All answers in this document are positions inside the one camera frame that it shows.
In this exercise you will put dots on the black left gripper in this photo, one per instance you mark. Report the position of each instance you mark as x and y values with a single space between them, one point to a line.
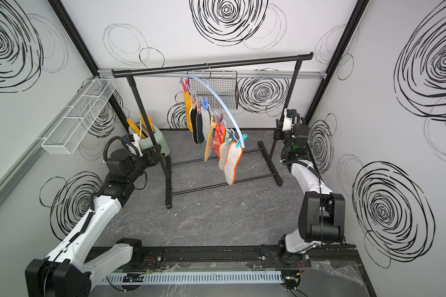
150 157

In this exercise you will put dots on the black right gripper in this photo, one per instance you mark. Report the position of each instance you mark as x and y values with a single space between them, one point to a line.
279 132

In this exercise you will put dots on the white insole orange trim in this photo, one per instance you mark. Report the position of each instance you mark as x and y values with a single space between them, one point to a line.
230 167

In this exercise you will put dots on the red insole orange trim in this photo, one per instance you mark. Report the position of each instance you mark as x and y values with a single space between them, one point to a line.
219 137

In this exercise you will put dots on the black metal clothes rack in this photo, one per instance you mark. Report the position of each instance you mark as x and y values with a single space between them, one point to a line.
131 74

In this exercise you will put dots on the light blue arc hanger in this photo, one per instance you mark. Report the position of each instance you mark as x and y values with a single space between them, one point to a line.
217 97

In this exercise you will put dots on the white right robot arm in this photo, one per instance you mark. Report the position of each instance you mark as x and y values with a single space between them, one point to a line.
322 215

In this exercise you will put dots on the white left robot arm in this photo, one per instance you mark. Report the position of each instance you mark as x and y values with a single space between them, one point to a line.
65 271

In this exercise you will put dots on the teal clothespin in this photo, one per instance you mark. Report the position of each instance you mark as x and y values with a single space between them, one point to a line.
241 142

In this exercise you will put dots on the black felt insole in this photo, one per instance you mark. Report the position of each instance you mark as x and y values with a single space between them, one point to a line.
197 125

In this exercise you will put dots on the white insole yellow trim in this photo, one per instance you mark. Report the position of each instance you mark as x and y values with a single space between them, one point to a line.
223 150

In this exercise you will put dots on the yellow foam insole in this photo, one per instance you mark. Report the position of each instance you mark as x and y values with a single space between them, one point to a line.
209 140

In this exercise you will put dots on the dark grey felt insole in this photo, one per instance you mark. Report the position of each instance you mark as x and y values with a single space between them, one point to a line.
206 119

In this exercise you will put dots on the blue clothespin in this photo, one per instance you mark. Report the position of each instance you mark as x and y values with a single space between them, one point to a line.
205 105

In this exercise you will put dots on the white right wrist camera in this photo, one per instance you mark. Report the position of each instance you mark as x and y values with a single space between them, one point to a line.
289 119

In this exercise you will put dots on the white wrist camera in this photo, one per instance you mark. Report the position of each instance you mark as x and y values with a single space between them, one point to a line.
134 140
289 119

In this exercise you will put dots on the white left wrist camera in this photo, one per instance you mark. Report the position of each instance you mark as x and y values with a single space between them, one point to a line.
134 140

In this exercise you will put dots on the aluminium wall rail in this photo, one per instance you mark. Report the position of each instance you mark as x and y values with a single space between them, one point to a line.
226 74

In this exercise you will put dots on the white wire wall shelf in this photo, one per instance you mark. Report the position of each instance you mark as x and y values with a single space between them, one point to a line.
79 117

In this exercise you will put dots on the black wire wall basket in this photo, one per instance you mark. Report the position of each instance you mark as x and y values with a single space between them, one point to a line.
227 89

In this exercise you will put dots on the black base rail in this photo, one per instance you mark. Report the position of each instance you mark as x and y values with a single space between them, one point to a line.
264 256

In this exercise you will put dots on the grey slotted cable duct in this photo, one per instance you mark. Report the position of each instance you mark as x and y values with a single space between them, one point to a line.
193 278

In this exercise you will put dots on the black corner frame post right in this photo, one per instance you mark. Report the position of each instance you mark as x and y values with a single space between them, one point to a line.
342 45

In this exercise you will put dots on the black corner frame post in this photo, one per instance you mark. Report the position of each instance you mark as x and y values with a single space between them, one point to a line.
64 18
342 45

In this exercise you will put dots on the black corner frame post left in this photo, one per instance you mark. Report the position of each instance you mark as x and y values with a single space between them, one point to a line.
64 18

